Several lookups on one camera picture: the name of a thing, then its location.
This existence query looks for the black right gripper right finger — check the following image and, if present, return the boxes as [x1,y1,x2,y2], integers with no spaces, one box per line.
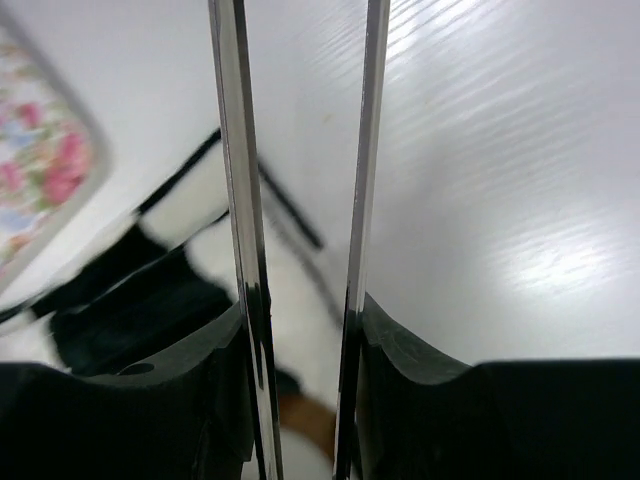
[357,298,639,479]

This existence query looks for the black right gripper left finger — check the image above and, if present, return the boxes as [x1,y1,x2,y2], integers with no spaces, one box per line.
[1,307,254,479]

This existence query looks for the silver metal tongs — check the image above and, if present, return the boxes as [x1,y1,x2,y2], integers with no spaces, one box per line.
[208,1,390,479]

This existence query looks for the metal cup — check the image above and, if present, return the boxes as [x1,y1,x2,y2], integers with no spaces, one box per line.
[278,393,336,461]

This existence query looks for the black white checkered placemat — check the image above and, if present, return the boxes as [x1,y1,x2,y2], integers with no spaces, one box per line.
[0,127,346,480]

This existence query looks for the floral rectangular tray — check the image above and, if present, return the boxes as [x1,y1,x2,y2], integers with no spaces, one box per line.
[1,7,111,289]

